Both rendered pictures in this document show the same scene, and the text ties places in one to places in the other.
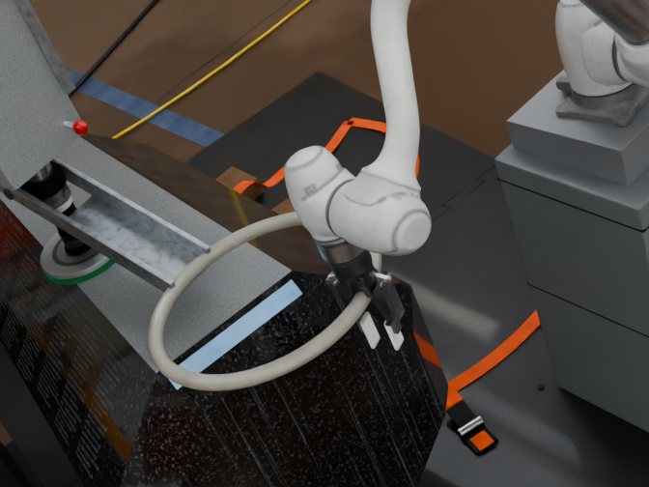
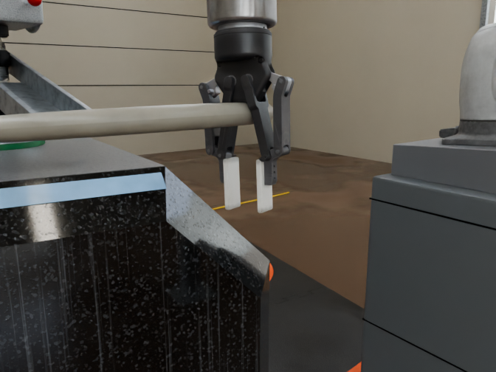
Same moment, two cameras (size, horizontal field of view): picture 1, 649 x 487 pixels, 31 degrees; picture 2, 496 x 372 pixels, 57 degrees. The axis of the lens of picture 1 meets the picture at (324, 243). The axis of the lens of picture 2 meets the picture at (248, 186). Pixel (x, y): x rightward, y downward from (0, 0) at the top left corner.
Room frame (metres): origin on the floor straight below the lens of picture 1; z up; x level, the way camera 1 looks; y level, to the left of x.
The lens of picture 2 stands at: (0.99, 0.05, 1.03)
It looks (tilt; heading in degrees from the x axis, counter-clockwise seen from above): 13 degrees down; 352
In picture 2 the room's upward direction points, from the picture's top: straight up
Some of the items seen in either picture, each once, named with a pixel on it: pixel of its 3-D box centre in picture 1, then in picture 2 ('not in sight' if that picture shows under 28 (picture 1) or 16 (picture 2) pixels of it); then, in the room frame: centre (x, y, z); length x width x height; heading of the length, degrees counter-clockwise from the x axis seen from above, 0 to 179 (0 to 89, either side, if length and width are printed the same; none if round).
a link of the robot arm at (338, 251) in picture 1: (340, 238); (241, 7); (1.61, -0.03, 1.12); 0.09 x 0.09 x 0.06
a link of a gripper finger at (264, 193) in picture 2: (393, 331); (264, 184); (1.58, -0.06, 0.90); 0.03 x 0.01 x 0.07; 140
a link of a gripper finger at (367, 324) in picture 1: (370, 329); (232, 183); (1.61, -0.02, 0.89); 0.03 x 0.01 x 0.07; 140
